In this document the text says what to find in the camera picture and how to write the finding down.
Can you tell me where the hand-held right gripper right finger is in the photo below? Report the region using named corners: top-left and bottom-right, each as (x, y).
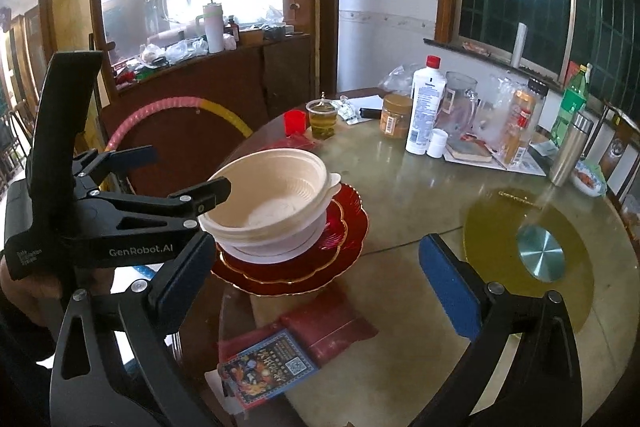
top-left (410, 233), bottom-right (583, 427)

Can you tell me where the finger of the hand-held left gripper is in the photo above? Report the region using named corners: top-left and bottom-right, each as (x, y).
top-left (75, 146), bottom-right (158, 180)
top-left (92, 177), bottom-right (232, 233)

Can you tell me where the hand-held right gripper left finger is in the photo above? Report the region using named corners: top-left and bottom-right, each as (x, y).
top-left (49, 231), bottom-right (226, 427)

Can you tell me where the red gold-rimmed scalloped plate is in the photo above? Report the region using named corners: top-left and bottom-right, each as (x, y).
top-left (220, 199), bottom-right (348, 283)
top-left (210, 182), bottom-right (370, 297)

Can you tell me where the person's left hand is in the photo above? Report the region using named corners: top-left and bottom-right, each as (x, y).
top-left (0, 257), bottom-right (113, 328)

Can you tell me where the pink and yellow hoop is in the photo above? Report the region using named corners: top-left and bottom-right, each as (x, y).
top-left (102, 94), bottom-right (253, 152)

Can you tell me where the yellow round glass turntable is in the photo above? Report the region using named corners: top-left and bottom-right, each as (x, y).
top-left (462, 189), bottom-right (596, 333)

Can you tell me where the blue card box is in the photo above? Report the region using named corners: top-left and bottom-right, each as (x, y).
top-left (217, 329), bottom-right (321, 410)

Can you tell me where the red bottle cap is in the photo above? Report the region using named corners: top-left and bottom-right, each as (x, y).
top-left (284, 111), bottom-right (307, 138)

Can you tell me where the dark wooden sideboard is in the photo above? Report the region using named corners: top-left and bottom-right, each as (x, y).
top-left (100, 32), bottom-right (318, 198)

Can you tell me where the red paper packet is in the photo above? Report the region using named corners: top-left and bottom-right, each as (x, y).
top-left (280, 302), bottom-right (378, 363)

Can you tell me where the brown book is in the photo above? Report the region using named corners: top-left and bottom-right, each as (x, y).
top-left (445, 139), bottom-right (493, 165)

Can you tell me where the clear plastic cup of tea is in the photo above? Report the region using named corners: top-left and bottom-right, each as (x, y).
top-left (306, 99), bottom-right (341, 142)

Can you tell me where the small white jar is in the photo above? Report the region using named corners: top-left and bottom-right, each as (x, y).
top-left (426, 129), bottom-right (449, 158)

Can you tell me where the crumpled clear plastic wrapper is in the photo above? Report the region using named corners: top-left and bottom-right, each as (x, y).
top-left (336, 96), bottom-right (361, 125)

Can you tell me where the white lotion bottle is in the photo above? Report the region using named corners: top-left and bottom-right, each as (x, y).
top-left (405, 69), bottom-right (447, 156)

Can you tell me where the blue patterned plate with food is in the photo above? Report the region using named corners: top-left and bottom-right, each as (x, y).
top-left (572, 159), bottom-right (608, 198)

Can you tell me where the orange-labelled clear bottle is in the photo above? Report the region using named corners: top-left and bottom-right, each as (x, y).
top-left (500, 77), bottom-right (548, 168)

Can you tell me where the amber jar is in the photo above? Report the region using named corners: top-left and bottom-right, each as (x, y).
top-left (380, 94), bottom-right (413, 139)

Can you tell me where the stainless steel thermos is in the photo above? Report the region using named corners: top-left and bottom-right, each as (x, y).
top-left (548, 112), bottom-right (594, 185)

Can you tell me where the white paper sheet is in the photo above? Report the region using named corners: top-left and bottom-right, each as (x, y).
top-left (340, 94), bottom-right (386, 125)

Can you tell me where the dark wooden chair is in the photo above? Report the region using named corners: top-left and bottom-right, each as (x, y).
top-left (597, 99), bottom-right (640, 238)

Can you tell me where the green plastic bottle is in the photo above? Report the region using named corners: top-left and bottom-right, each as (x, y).
top-left (550, 63), bottom-right (593, 148)

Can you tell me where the white paper roll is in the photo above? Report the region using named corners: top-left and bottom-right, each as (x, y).
top-left (512, 23), bottom-right (528, 68)

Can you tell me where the white tumbler with handle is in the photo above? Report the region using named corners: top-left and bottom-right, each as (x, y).
top-left (202, 2), bottom-right (226, 54)

